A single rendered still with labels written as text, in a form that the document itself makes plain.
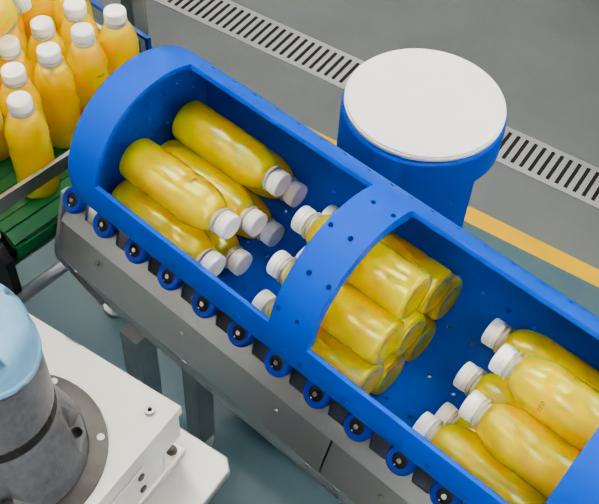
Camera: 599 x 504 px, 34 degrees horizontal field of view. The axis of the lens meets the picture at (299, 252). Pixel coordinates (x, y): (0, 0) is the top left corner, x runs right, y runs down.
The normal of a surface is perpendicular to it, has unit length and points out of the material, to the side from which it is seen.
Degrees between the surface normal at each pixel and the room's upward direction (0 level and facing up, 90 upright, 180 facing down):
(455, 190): 90
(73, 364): 2
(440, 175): 90
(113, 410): 2
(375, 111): 0
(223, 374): 70
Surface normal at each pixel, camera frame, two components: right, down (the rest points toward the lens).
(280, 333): -0.65, 0.48
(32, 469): 0.61, 0.38
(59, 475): 0.80, 0.22
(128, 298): -0.61, 0.32
